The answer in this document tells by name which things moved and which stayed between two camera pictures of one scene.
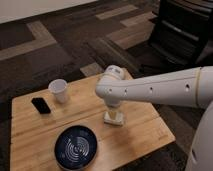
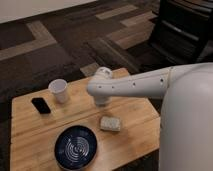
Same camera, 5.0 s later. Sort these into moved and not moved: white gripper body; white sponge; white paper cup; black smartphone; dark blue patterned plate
Moved: white gripper body; white sponge
Not moved: white paper cup; dark blue patterned plate; black smartphone
